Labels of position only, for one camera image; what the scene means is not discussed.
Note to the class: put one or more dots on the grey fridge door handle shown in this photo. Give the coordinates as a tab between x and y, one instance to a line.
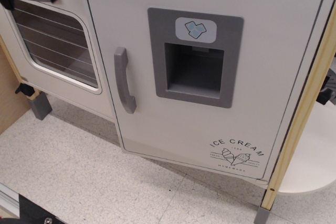
120	67

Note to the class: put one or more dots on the white toy fridge door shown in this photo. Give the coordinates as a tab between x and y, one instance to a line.
278	44

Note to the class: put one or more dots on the white toy oven door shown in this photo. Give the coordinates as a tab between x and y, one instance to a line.
54	48

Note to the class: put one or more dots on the black clamp on left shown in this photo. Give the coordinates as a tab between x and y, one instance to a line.
25	89

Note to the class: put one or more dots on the left wooden side panel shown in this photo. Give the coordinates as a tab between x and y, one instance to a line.
13	105

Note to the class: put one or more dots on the grey ice dispenser panel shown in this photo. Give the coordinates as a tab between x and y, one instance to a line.
195	55

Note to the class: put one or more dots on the black grey object at right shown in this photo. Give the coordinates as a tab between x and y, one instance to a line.
327	92

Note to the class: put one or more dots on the grey right foot cap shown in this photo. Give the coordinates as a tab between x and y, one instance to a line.
262	216

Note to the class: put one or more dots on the white round shelf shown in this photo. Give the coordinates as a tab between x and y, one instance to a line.
312	167

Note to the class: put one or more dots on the aluminium rail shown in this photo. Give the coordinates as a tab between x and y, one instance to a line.
9	201

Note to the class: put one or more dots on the black mount plate with screw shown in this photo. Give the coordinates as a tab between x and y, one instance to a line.
33	213

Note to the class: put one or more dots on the right wooden frame post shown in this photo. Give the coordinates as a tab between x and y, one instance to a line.
316	76

